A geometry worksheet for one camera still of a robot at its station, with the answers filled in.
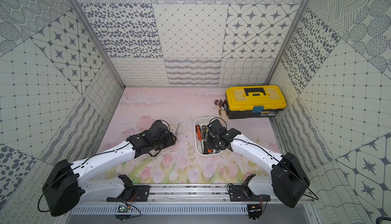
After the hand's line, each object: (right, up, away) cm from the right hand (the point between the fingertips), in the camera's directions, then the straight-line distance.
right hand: (210, 145), depth 83 cm
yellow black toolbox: (+28, +25, +7) cm, 38 cm away
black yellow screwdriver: (-4, +7, +12) cm, 14 cm away
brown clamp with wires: (+10, +22, +24) cm, 34 cm away
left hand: (-20, +5, -1) cm, 21 cm away
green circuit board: (-43, -27, -12) cm, 52 cm away
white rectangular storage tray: (-6, +9, +14) cm, 18 cm away
